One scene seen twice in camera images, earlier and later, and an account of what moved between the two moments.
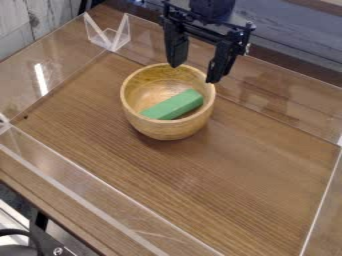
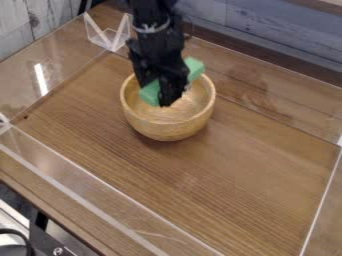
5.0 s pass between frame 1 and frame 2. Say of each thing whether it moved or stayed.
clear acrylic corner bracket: stayed
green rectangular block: moved
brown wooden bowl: stayed
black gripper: moved
